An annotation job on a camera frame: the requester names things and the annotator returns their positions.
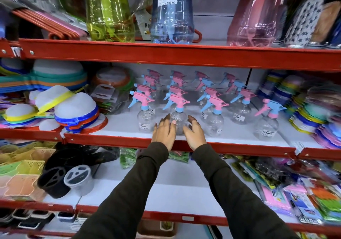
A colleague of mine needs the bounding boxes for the person's left hand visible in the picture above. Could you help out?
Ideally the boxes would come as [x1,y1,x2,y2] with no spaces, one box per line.
[151,114,177,152]

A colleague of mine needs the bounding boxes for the person's right hand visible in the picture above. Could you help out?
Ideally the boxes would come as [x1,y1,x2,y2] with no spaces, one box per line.
[183,115,207,151]

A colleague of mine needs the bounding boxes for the clear spray bottle pink trigger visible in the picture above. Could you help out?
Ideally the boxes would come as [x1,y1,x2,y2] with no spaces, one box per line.
[163,94,191,136]

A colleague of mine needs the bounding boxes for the person's left forearm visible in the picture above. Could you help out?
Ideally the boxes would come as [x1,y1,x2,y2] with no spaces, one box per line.
[71,142,169,239]

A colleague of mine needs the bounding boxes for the person's right forearm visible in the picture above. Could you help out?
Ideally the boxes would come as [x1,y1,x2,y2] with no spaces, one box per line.
[191,143,300,239]

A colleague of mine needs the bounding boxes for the green packet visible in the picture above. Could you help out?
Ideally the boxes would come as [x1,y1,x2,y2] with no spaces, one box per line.
[168,151,190,164]
[120,147,138,169]

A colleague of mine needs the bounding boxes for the group of small spray bottles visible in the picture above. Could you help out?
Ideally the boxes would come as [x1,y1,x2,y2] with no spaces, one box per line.
[128,69,287,141]

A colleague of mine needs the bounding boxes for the bagged round colourful lids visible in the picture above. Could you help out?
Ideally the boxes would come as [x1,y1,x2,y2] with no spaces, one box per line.
[89,66,135,116]

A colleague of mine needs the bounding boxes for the red metal shelf rack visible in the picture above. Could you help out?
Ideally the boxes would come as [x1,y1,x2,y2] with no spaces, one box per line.
[0,38,341,238]

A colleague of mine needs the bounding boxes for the grey cylindrical holder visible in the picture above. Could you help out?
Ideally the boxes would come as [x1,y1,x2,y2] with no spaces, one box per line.
[64,164,95,197]

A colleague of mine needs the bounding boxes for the brown plastic tray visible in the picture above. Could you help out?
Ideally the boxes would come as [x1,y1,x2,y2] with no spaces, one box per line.
[136,219,178,239]

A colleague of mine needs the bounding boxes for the pile of colourful mesh strainers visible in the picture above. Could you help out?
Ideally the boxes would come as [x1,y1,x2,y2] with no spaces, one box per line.
[0,58,109,135]

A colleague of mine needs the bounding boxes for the large blue clear bottle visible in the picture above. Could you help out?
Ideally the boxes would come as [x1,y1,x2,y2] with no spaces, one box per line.
[150,0,194,45]

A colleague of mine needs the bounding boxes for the clear wrapped packet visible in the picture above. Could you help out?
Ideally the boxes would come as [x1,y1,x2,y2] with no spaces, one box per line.
[133,0,154,41]

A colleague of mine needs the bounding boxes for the white shelf price tag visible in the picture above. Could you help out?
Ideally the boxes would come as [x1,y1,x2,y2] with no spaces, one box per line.
[294,141,305,156]

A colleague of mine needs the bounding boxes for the black cylindrical holder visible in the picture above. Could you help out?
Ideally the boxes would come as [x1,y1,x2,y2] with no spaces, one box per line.
[37,143,120,199]

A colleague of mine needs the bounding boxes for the pile of colourful packaged cloths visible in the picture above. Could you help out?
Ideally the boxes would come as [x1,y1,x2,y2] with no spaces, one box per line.
[225,153,341,225]

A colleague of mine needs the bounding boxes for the stacks of colourful plastic plates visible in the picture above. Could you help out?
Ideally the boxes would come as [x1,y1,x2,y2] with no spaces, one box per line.
[256,70,341,150]

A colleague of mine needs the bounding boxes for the large green clear bottle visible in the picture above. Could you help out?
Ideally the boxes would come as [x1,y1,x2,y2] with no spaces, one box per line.
[85,0,136,43]

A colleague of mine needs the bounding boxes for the large pink clear bottle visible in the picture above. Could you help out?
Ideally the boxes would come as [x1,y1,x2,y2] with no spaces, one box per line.
[227,0,286,48]

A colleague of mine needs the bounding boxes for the stack of colourful plastic baskets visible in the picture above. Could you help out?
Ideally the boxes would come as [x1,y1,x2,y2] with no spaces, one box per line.
[0,140,57,202]

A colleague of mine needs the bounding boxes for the row of black white trays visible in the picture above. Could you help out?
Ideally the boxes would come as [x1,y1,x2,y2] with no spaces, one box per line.
[0,208,91,234]

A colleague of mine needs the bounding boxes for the stack of orange pink hangers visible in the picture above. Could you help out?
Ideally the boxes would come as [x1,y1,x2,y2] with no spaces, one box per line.
[11,8,89,40]

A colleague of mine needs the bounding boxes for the star print fabric item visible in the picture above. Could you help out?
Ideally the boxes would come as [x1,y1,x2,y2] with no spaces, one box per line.
[283,0,324,48]

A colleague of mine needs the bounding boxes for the brown fabric item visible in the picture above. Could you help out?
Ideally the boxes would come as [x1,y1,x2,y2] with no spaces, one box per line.
[310,1,341,45]

